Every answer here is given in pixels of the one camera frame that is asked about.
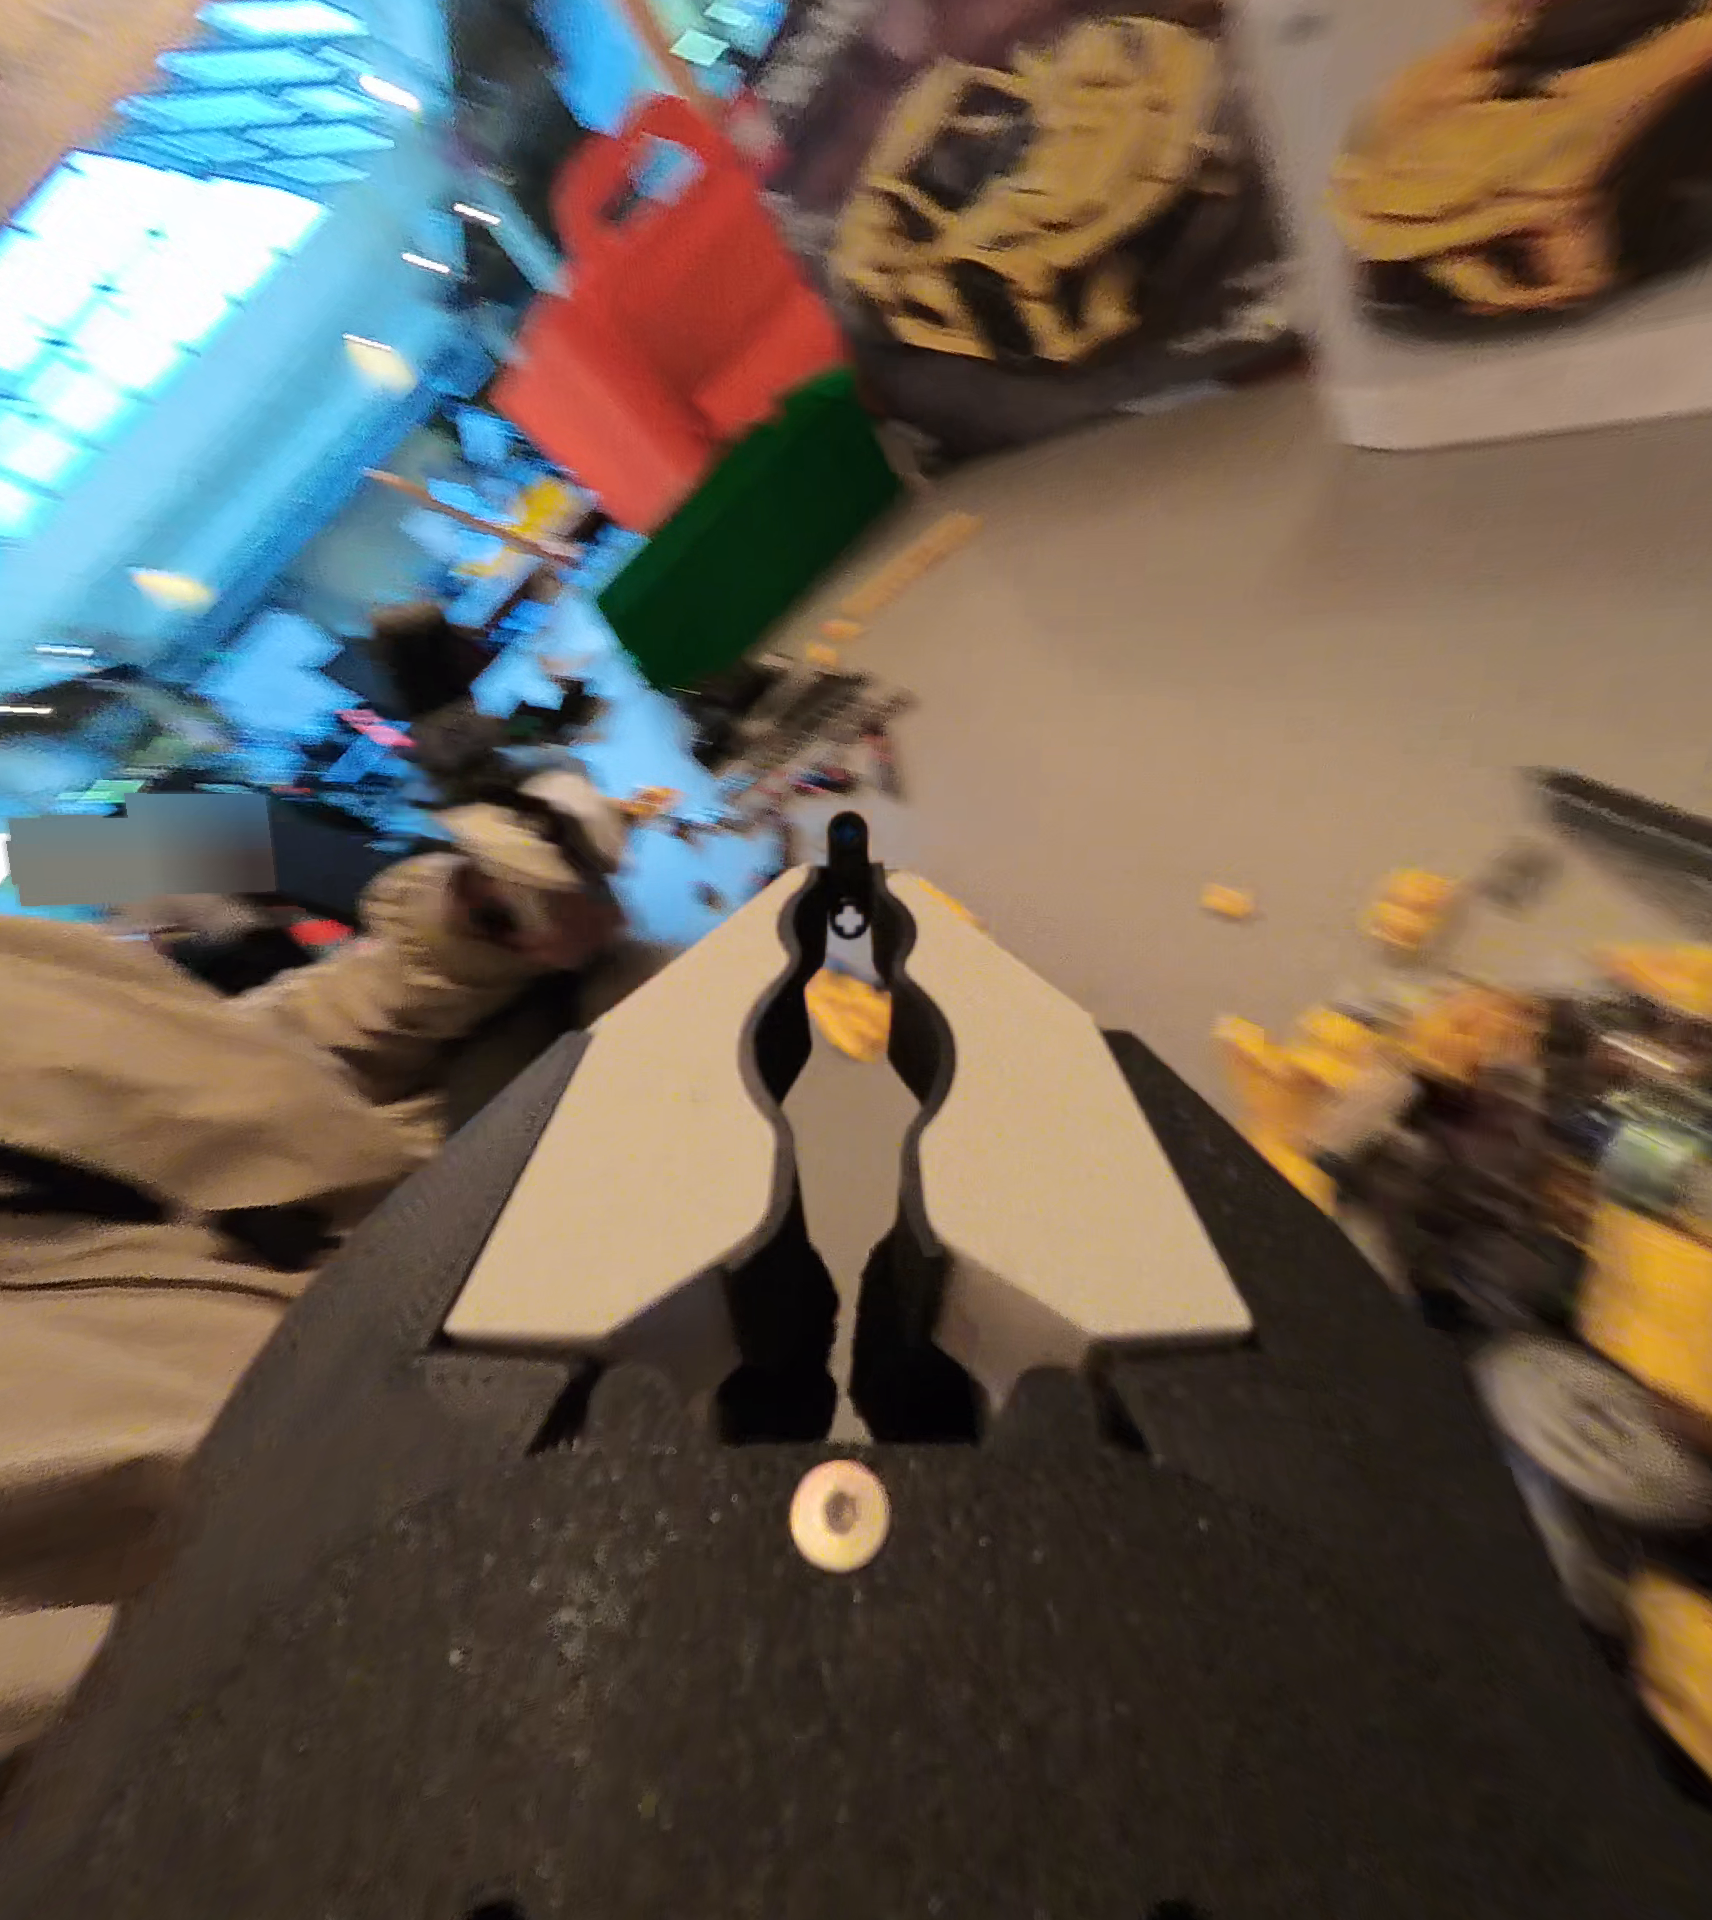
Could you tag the pile of yellow black bricks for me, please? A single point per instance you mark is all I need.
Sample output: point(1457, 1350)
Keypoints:
point(1621, 1201)

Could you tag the person's left hand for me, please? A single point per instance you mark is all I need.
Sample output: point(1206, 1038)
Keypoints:
point(526, 922)

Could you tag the instruction booklet car picture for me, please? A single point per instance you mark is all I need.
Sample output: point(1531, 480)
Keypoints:
point(1547, 195)

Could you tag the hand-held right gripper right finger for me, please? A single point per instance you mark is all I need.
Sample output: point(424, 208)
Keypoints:
point(1080, 1184)

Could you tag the grey desk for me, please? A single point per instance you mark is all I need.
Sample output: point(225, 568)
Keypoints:
point(1246, 674)

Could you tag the green plastic bin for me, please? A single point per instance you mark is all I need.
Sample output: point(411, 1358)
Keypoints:
point(750, 540)

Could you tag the small black blue pin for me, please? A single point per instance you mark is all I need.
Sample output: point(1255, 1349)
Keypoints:
point(847, 885)

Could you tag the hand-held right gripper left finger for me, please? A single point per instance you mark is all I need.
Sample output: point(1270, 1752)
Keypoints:
point(617, 1184)

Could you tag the tiny yellow brick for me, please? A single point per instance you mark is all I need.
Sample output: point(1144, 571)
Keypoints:
point(1226, 902)

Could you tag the dark toy car box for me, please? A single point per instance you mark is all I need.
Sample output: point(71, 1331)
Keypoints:
point(1037, 195)

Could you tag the person's left forearm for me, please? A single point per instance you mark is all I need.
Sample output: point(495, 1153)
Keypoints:
point(347, 961)

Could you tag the long yellow beam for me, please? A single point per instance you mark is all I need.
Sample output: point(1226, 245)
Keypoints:
point(917, 562)

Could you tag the red plastic bin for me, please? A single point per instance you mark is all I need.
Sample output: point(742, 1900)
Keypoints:
point(646, 300)

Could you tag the skylight window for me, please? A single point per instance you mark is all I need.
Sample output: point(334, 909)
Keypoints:
point(121, 271)

